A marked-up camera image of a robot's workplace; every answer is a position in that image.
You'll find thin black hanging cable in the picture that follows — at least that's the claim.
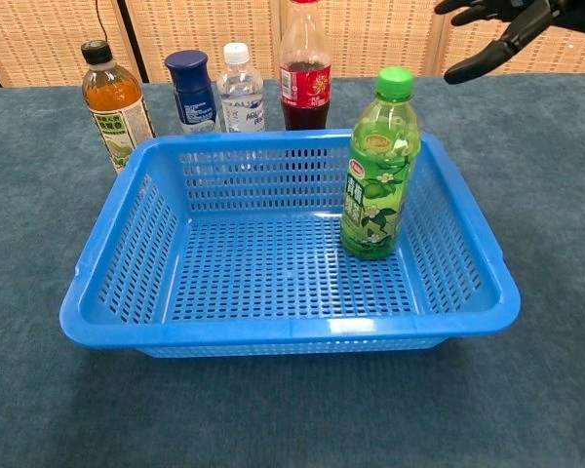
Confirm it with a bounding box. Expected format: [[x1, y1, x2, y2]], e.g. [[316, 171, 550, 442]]
[[95, 0, 109, 43]]

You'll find green tea bottle green cap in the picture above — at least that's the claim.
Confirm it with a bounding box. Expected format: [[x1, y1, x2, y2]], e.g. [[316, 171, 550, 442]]
[[339, 66, 422, 261]]

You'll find brown tea bottle black cap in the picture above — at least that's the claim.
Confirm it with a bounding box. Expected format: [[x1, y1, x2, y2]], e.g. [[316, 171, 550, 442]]
[[80, 40, 156, 175]]

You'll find white bottle dark blue cap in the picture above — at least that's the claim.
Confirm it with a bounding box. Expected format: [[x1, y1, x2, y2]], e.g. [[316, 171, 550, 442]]
[[164, 50, 222, 136]]

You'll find bamboo folding screen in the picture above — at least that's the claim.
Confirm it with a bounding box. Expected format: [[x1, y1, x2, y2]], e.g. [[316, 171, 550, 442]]
[[0, 0, 585, 88]]

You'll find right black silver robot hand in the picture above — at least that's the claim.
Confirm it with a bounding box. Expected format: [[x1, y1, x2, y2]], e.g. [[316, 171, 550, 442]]
[[433, 0, 585, 86]]

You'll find cola bottle red cap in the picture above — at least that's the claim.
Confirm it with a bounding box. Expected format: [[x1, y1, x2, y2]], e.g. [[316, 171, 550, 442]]
[[279, 0, 333, 132]]

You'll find teal carpet table mat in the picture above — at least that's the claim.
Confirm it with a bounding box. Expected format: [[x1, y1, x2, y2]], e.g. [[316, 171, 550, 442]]
[[0, 72, 585, 468]]

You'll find blue perforated plastic basket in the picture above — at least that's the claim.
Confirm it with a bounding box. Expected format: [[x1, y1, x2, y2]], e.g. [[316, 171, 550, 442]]
[[58, 128, 522, 360]]

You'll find clear water bottle white cap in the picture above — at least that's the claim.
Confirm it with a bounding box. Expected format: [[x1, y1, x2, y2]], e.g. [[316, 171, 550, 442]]
[[216, 42, 266, 134]]

